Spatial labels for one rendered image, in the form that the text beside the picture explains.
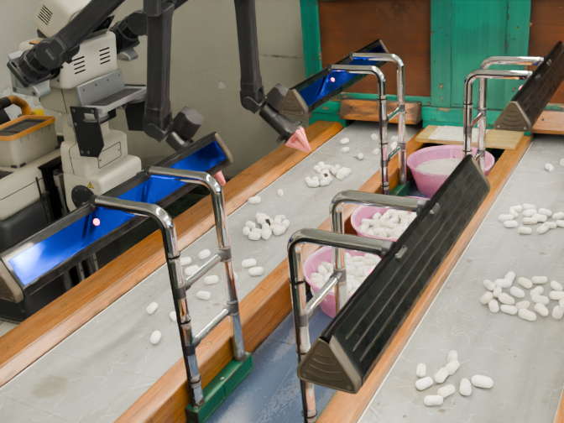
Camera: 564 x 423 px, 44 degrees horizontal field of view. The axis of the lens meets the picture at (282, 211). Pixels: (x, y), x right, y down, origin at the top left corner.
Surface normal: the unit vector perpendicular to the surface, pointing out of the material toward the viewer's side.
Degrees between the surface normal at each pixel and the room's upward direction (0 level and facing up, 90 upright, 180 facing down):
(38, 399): 0
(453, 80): 90
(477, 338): 0
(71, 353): 0
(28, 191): 90
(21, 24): 90
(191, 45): 90
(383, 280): 58
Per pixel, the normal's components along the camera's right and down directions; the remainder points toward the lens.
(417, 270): 0.69, -0.37
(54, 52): -0.31, 0.53
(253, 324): 0.87, 0.13
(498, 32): -0.48, 0.40
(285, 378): -0.09, -0.91
